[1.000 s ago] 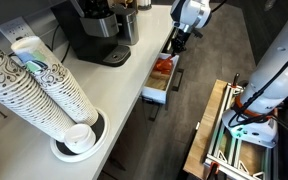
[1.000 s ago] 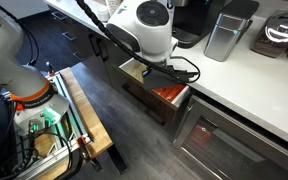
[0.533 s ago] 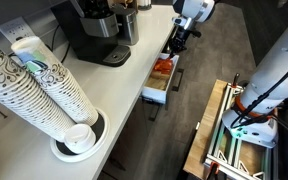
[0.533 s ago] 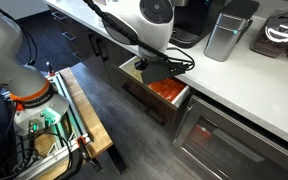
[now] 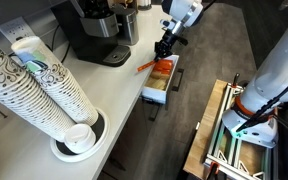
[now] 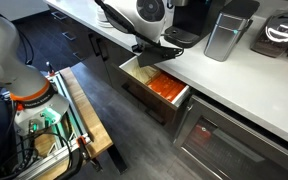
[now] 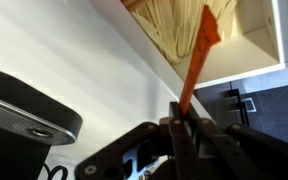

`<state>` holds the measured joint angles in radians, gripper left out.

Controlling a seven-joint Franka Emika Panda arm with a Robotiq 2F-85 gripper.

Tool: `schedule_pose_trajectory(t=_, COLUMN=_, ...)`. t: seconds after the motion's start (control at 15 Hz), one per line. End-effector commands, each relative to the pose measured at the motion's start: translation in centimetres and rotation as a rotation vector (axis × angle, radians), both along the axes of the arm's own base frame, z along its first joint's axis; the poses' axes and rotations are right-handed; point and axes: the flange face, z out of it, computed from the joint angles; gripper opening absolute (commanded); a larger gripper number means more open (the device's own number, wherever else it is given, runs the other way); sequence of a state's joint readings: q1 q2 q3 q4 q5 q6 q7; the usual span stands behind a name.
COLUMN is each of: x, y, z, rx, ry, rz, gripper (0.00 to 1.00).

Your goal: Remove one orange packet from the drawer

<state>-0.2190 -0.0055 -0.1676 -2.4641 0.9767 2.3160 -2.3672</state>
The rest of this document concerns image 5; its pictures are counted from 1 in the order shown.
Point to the black coffee machine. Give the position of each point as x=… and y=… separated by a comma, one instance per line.
x=90, y=33

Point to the large patterned paper cup stack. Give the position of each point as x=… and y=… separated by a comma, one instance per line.
x=20, y=96

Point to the wooden board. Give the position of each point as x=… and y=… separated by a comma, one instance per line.
x=205, y=133

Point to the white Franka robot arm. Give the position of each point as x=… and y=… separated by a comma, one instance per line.
x=280, y=66

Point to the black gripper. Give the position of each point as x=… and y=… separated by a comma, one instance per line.
x=166, y=43

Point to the orange packet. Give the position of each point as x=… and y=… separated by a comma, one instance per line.
x=146, y=66
x=164, y=66

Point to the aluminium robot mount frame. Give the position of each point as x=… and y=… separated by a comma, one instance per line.
x=229, y=150

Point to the white container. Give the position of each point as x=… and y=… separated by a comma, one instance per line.
x=144, y=4

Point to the stainless steel canister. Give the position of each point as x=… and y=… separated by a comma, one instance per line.
x=129, y=25

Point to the white wall outlet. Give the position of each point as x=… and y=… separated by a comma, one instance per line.
x=15, y=30

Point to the white open drawer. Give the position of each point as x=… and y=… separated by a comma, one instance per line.
x=154, y=95

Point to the tan packet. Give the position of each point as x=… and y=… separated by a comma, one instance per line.
x=160, y=75
x=156, y=84

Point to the orange black clamp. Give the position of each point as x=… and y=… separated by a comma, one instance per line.
x=213, y=170

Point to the small patterned paper cup stack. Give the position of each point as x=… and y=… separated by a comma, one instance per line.
x=64, y=86

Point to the white cup lid stack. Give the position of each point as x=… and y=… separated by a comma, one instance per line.
x=80, y=138

